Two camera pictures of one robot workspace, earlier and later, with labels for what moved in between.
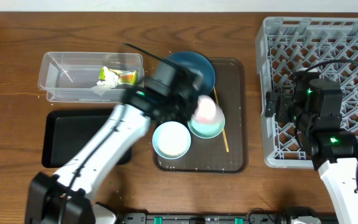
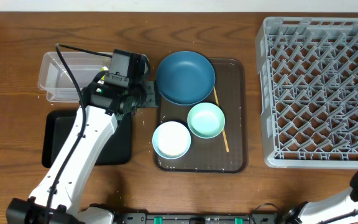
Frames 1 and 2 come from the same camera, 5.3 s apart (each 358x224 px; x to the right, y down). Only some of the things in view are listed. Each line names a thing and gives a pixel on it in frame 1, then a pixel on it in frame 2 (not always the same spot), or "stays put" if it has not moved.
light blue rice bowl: [171, 140] stays put
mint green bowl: [206, 130] stays put
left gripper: [188, 106] to [150, 92]
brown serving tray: [228, 152] stays put
